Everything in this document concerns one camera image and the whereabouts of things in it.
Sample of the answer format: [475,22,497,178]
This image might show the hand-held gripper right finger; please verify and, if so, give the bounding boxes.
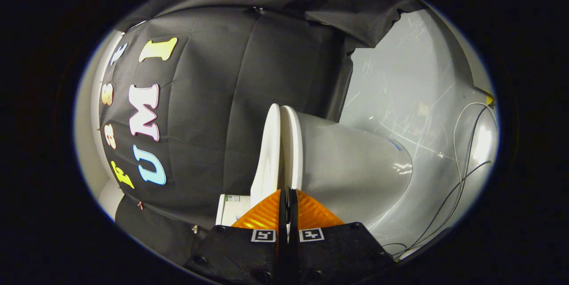
[287,188,395,285]

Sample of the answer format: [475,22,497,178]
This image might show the white toilet lid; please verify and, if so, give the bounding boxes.
[250,103,282,209]

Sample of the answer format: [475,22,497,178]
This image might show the black floor cable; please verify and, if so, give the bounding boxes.
[381,106,493,260]

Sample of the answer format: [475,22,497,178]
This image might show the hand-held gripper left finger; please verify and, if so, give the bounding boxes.
[184,189,288,285]

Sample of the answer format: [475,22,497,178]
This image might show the black backdrop cloth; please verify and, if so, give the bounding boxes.
[99,0,427,266]

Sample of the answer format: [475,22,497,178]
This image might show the white ceramic toilet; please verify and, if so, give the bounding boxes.
[215,105,413,234]

